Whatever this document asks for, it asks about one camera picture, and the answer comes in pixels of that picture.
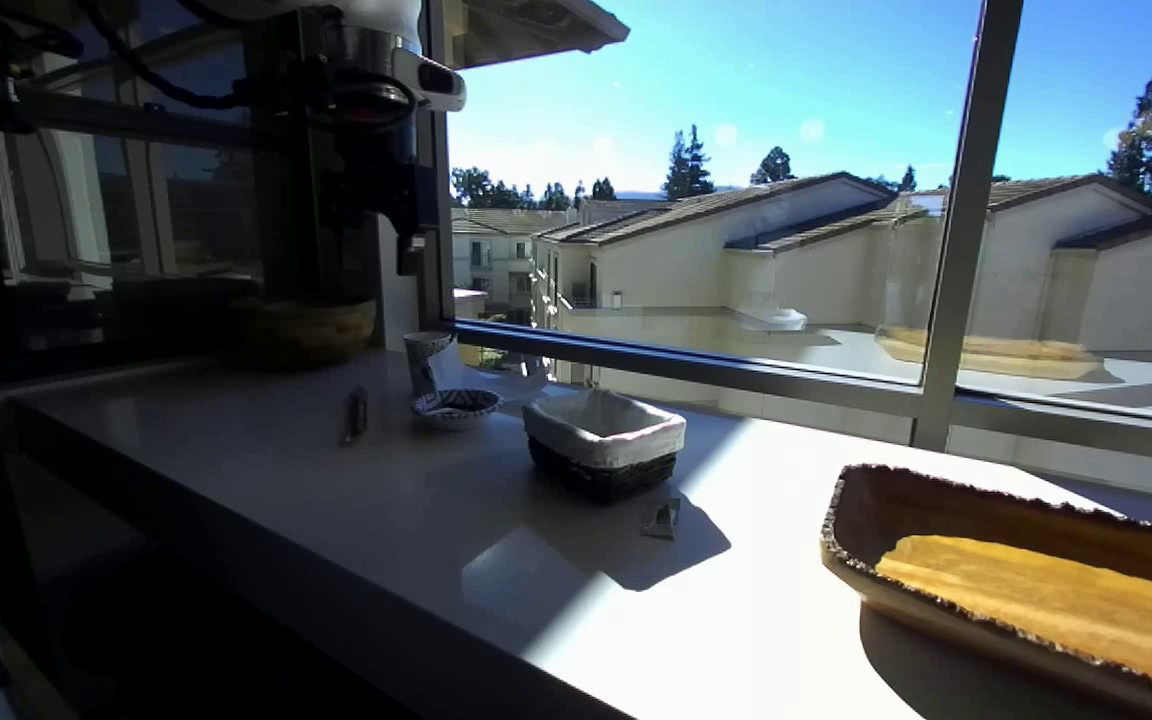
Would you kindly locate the white and black woven box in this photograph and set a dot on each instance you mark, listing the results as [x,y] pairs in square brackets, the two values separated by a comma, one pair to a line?
[605,447]

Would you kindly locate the small blue patterned bowl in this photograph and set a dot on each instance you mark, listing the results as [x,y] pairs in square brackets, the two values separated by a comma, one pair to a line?
[459,406]

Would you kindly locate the round wooden bowl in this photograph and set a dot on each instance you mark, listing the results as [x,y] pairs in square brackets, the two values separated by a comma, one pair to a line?
[284,332]

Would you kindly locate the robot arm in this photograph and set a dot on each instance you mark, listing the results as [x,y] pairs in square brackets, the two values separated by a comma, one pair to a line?
[350,83]

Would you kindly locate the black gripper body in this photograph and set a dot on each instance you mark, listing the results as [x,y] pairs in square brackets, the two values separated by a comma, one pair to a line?
[411,196]

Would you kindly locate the small clear wrapper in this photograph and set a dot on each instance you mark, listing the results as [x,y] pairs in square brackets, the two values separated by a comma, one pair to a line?
[661,521]

